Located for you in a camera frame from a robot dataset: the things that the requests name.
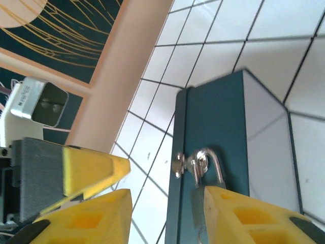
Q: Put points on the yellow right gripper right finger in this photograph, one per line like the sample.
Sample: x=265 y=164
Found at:
x=254 y=223

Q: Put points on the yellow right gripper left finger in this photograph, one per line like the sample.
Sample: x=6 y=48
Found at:
x=96 y=221

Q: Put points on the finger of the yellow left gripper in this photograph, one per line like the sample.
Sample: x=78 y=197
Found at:
x=63 y=204
x=94 y=172

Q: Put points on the small padlock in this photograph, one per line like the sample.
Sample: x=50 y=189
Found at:
x=218 y=162

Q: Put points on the starry night painted box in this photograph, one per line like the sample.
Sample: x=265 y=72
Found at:
x=215 y=114

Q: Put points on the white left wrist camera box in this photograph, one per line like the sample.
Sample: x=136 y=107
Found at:
x=38 y=101

